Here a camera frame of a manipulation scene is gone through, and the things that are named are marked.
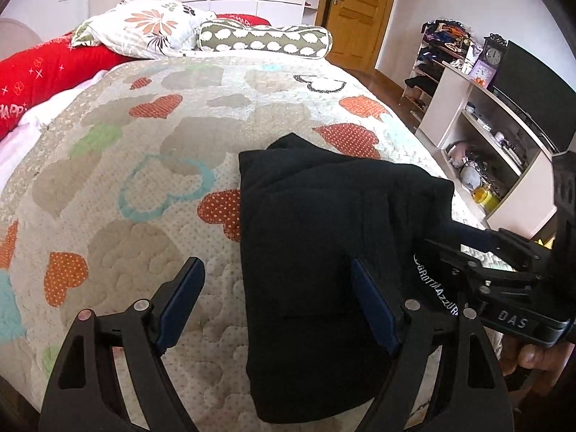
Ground black pants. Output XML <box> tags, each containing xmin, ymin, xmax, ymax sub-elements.
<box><xmin>238</xmin><ymin>134</ymin><xmax>454</xmax><ymax>424</ymax></box>

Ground person's right hand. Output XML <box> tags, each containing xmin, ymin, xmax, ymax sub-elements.
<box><xmin>499</xmin><ymin>336</ymin><xmax>574</xmax><ymax>396</ymax></box>

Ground white tv cabinet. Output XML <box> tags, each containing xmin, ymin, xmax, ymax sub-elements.
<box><xmin>416</xmin><ymin>63</ymin><xmax>557</xmax><ymax>238</ymax></box>

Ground black television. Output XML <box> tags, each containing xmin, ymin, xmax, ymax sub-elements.
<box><xmin>490</xmin><ymin>41</ymin><xmax>575</xmax><ymax>153</ymax></box>

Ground ornate table clock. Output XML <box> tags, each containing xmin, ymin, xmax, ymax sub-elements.
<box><xmin>480</xmin><ymin>33</ymin><xmax>508</xmax><ymax>70</ymax></box>

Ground shoe rack with shoes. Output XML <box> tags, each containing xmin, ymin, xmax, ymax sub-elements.
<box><xmin>400</xmin><ymin>19</ymin><xmax>474</xmax><ymax>123</ymax></box>

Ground heart pattern quilted bedspread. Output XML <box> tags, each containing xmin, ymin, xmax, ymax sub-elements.
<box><xmin>1</xmin><ymin>54</ymin><xmax>479</xmax><ymax>431</ymax></box>

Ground pink bed sheet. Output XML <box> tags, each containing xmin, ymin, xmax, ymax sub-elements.
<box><xmin>0</xmin><ymin>70</ymin><xmax>107</xmax><ymax>190</ymax></box>

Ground wooden door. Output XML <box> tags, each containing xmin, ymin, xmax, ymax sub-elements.
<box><xmin>316</xmin><ymin>0</ymin><xmax>395</xmax><ymax>72</ymax></box>

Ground long red pillow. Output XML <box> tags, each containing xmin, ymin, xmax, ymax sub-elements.
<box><xmin>0</xmin><ymin>13</ymin><xmax>273</xmax><ymax>141</ymax></box>

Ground olive cloud pattern bolster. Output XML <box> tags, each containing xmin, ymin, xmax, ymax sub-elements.
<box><xmin>196</xmin><ymin>19</ymin><xmax>333</xmax><ymax>59</ymax></box>

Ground pale round headboard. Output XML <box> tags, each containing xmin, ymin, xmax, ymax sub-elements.
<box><xmin>0</xmin><ymin>18</ymin><xmax>42</xmax><ymax>60</ymax></box>

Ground white floral pillow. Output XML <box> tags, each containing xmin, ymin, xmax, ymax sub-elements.
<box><xmin>70</xmin><ymin>0</ymin><xmax>217</xmax><ymax>59</ymax></box>

